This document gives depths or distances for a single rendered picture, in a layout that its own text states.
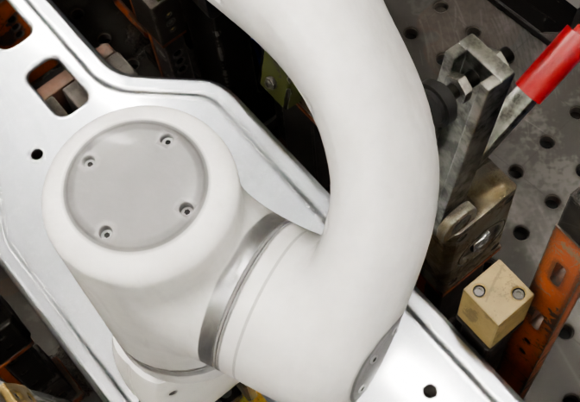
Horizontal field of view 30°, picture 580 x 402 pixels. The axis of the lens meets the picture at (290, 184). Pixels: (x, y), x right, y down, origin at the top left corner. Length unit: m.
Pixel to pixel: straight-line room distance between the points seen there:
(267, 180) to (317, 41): 0.41
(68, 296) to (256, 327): 0.37
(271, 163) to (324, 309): 0.40
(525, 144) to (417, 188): 0.75
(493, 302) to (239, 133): 0.25
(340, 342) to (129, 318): 0.10
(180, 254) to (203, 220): 0.02
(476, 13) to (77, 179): 0.87
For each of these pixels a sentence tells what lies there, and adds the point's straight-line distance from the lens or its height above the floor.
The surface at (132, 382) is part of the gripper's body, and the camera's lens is 0.62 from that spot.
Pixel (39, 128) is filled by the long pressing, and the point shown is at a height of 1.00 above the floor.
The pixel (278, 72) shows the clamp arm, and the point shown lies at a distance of 0.85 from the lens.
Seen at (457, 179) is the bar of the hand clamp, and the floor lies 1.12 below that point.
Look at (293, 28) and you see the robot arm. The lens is 0.43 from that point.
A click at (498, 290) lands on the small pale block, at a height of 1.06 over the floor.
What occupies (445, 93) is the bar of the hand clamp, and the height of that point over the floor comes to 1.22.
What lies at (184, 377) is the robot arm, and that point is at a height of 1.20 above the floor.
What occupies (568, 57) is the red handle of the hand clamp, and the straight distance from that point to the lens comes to 0.72.
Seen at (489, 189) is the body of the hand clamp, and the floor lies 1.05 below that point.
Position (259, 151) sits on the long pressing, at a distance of 0.84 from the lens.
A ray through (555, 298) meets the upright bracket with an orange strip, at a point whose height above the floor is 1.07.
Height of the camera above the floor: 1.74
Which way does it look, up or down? 64 degrees down
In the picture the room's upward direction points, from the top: 8 degrees counter-clockwise
